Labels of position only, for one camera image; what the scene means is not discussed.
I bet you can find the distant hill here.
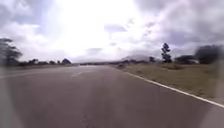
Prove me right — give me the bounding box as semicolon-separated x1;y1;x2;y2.
121;54;158;63

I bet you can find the row of distant bushes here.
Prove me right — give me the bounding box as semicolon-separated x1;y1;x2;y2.
114;56;158;66

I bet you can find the clump of dark bushes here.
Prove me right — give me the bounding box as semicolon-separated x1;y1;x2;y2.
174;44;224;66

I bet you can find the row of distant trees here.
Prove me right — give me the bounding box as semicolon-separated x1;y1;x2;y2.
18;57;73;67

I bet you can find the broad dark tree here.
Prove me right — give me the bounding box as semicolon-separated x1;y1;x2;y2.
0;37;24;67

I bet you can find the tall dark tree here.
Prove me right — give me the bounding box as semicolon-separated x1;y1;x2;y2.
160;42;173;64

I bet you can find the dry grass strip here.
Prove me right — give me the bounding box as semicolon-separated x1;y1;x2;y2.
0;63;79;71

